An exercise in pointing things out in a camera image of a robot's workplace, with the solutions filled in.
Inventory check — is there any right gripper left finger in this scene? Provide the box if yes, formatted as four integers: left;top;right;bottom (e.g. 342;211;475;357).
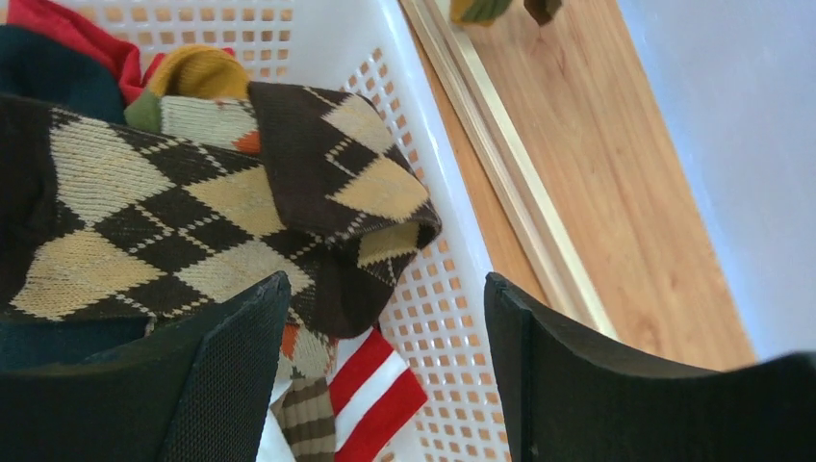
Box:
1;272;291;461

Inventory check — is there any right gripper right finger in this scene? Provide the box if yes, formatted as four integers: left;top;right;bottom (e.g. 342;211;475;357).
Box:
484;272;815;461

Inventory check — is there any brown argyle sock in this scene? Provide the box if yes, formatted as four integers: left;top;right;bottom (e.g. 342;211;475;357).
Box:
1;82;442;338

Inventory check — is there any olive green striped sock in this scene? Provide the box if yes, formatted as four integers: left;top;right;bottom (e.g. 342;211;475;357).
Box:
449;0;512;27

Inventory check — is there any brown striped sock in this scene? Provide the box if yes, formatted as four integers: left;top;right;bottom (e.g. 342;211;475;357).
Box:
523;0;563;27

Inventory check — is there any pile of colourful socks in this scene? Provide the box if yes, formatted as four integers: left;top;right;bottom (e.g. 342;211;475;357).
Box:
1;1;426;461

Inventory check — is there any wooden clothes rack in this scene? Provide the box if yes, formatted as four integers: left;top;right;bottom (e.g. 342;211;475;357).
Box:
401;1;618;339

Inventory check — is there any white centre laundry basket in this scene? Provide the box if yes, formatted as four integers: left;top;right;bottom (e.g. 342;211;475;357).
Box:
51;1;510;461

